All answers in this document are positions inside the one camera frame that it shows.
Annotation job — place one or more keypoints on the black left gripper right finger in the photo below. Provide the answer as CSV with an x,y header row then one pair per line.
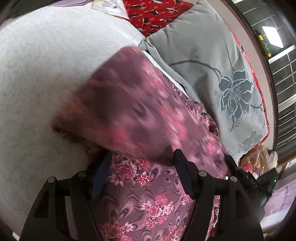
x,y
187,173

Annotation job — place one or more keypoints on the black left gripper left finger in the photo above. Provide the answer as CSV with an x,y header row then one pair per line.
x,y
101,165

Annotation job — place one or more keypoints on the purple floral garment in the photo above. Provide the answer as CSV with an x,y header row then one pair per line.
x,y
131,108

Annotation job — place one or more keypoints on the lilac bedside cloth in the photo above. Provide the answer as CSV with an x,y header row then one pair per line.
x,y
283,195

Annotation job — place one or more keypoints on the plastic bag of toys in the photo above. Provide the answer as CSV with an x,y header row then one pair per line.
x,y
259,161

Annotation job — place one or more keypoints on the grey floral pillow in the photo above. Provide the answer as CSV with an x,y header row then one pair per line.
x,y
217,76

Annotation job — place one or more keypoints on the white bed mattress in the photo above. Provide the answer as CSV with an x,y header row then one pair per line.
x,y
46,55

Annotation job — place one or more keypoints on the red patterned blanket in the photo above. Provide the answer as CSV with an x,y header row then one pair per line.
x,y
157,14

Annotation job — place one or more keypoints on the dark window with grille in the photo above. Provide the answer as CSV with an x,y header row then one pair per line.
x,y
278,40

